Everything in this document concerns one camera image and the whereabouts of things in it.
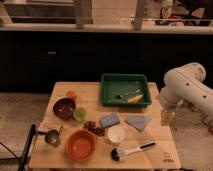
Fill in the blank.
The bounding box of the blue towel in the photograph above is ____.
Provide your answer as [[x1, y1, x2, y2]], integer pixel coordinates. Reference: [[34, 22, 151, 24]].
[[125, 116, 151, 132]]

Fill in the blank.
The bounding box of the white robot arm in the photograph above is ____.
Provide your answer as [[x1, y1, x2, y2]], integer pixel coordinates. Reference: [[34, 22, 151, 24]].
[[158, 62, 213, 126]]

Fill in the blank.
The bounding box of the red-orange bowl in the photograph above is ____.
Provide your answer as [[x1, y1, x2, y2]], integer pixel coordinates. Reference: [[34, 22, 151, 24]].
[[65, 129, 97, 162]]

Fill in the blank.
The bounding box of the dark maroon bowl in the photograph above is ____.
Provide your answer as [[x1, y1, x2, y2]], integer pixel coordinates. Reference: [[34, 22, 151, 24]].
[[53, 98, 76, 120]]

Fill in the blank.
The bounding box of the yellow corn piece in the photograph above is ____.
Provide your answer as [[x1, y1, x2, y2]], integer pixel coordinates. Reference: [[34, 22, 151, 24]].
[[128, 94, 144, 103]]

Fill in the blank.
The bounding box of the metal utensil in tray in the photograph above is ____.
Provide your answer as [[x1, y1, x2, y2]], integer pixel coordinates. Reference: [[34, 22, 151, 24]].
[[116, 89, 141, 99]]

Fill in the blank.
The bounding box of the white cup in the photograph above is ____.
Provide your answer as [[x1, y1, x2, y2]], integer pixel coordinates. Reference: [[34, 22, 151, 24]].
[[107, 126, 125, 145]]

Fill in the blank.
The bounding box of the blue sponge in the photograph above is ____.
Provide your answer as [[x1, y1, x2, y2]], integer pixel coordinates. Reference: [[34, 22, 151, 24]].
[[99, 113, 120, 128]]

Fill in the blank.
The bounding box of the green plastic tray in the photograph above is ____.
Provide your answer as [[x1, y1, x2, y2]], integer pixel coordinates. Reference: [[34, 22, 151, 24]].
[[100, 73, 152, 108]]

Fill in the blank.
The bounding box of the white black dish brush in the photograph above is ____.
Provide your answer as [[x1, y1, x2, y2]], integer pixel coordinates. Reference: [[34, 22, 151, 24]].
[[110, 143, 155, 162]]

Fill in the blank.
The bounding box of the dark grapes bunch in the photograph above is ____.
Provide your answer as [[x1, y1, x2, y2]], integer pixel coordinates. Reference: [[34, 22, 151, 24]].
[[83, 121, 105, 136]]

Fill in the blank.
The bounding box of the small orange cup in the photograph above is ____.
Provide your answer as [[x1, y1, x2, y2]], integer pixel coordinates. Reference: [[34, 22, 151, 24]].
[[66, 90, 77, 100]]

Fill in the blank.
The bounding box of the metal measuring scoop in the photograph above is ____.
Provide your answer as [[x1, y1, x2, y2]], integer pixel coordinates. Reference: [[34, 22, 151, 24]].
[[38, 129, 60, 146]]

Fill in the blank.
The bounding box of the black chair frame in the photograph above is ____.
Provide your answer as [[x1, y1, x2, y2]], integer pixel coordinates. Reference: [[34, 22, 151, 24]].
[[18, 124, 36, 171]]

